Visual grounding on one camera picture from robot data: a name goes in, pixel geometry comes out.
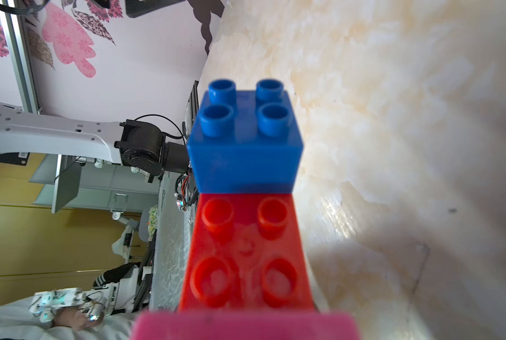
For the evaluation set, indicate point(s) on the operator hand with glove device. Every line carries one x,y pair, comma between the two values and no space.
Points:
73,318

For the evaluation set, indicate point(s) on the pink lego brick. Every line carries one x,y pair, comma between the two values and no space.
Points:
245,325

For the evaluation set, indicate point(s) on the red lego brick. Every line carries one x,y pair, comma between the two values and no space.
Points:
246,254

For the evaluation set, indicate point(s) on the small dark blue lego brick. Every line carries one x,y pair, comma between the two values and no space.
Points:
245,141

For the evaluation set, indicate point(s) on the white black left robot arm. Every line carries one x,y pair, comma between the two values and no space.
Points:
130,143

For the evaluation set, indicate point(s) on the grey metal cabinet background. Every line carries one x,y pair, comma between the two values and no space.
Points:
110,188

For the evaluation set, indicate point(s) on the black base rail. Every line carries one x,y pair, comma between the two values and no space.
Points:
186,191

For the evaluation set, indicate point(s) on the aluminium rail left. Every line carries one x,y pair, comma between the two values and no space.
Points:
18,46

